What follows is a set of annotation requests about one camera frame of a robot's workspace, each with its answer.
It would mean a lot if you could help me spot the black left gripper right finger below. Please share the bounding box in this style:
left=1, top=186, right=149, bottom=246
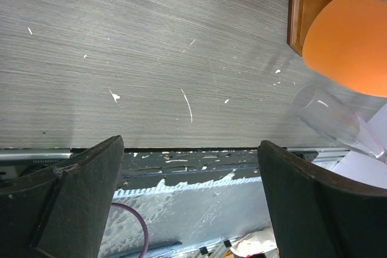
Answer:
left=258, top=141, right=386, bottom=257

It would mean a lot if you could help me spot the orange wine glass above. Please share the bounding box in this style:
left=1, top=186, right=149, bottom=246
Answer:
left=302, top=0, right=386, bottom=97

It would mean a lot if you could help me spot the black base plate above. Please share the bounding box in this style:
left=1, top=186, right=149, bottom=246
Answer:
left=117, top=147, right=260, bottom=190

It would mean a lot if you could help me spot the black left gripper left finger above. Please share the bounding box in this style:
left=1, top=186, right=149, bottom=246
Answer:
left=1, top=135, right=125, bottom=257

